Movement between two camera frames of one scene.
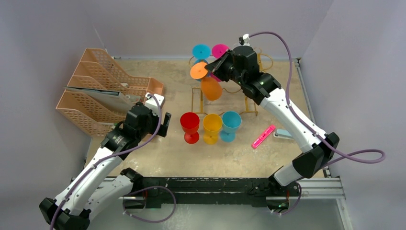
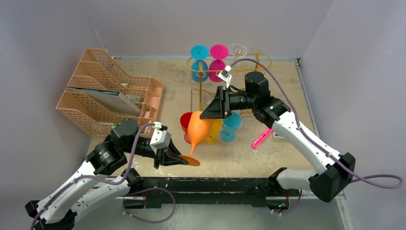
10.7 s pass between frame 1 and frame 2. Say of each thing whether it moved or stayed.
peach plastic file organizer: stayed
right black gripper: moved
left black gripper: moved
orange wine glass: moved
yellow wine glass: stayed
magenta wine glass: stayed
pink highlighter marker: stayed
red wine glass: stayed
